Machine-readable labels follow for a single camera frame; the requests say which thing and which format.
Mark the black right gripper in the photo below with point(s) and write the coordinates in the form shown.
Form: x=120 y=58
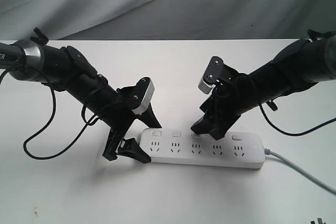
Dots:
x=234 y=94

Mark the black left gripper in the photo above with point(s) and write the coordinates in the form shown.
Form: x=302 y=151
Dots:
x=111 y=106

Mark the white five-outlet power strip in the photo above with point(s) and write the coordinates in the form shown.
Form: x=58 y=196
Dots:
x=236 y=149

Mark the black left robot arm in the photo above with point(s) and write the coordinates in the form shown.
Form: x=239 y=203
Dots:
x=67 y=69

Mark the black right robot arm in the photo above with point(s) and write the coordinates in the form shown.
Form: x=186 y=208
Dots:
x=296 y=68

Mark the grey backdrop cloth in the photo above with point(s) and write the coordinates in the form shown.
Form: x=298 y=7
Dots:
x=165 y=19

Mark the black object at bottom edge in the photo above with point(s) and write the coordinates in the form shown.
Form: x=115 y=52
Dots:
x=317 y=221

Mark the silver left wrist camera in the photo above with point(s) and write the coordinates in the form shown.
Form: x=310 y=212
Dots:
x=141 y=95

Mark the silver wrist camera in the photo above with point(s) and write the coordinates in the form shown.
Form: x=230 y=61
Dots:
x=211 y=74
x=141 y=95

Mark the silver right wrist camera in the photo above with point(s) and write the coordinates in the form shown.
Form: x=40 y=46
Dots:
x=211 y=74

